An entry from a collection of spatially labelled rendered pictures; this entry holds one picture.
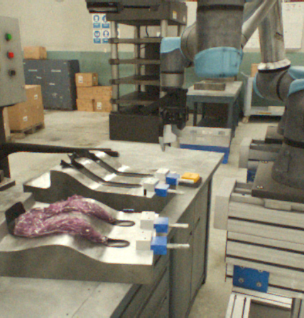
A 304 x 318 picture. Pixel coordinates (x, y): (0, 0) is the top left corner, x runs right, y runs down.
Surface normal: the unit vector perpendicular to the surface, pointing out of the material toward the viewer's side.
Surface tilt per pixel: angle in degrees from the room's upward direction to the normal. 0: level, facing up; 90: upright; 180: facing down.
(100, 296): 0
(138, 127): 90
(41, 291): 0
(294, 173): 73
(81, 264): 90
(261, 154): 90
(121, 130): 90
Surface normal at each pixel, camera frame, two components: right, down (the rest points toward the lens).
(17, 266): -0.07, 0.29
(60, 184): -0.36, 0.28
